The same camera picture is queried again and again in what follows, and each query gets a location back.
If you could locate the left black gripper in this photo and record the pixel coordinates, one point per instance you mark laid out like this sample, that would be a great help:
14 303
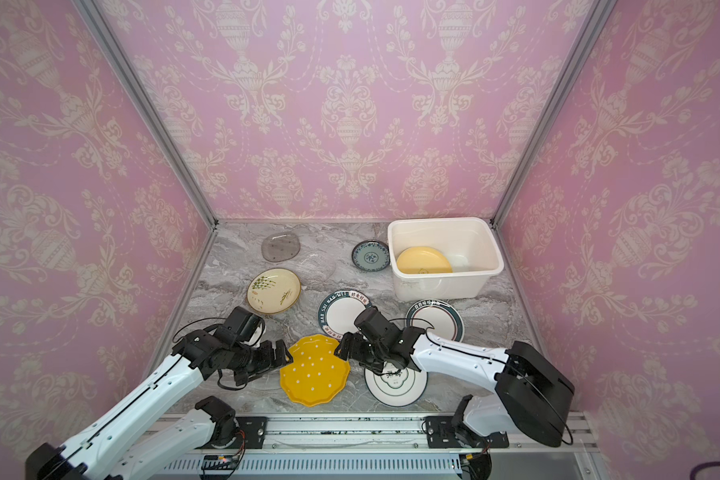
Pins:
268 348

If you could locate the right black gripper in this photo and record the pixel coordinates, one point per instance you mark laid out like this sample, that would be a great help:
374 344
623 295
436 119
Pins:
363 347

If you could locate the green rim Hao Wei plate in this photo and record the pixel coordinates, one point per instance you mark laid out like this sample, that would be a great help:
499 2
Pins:
339 310

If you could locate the yellow scalloped dotted plate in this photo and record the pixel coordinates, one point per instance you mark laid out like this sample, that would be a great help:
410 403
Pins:
316 375

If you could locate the white clover emblem plate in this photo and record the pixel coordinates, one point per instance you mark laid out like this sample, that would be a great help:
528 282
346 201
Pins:
396 387

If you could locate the beige bear plate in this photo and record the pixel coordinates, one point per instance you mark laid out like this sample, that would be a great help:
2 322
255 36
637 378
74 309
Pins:
423 260

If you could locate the white plastic bin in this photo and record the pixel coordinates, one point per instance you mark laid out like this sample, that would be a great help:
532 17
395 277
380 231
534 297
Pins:
468 243

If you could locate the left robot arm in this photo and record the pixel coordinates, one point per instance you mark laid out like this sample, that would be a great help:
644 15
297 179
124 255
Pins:
115 446

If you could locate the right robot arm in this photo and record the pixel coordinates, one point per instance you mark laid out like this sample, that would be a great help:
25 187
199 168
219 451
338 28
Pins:
524 385

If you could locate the cream plate with grass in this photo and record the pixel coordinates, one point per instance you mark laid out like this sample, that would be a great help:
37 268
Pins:
273 291

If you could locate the small blue patterned plate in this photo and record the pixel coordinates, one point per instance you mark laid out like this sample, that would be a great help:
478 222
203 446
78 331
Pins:
371 256

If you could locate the green red rim plate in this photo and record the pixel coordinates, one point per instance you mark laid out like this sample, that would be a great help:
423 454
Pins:
439 317

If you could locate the smoky grey glass plate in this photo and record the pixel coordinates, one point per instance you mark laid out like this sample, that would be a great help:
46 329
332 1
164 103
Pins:
280 247

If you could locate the aluminium mounting rail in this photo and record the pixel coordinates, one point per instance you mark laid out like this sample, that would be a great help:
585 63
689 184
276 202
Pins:
385 431

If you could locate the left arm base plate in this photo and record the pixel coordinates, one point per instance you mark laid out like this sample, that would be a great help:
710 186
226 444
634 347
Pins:
249 432

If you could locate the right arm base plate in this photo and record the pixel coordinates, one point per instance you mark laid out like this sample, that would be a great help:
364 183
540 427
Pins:
442 433

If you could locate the left aluminium corner post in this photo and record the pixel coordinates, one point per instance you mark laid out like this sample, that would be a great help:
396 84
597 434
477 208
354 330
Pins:
94 18

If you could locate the aluminium corner post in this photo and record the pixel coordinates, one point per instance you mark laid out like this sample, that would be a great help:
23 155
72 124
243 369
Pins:
94 18
571 68

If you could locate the right aluminium corner post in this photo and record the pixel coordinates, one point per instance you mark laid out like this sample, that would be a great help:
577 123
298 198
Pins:
571 68

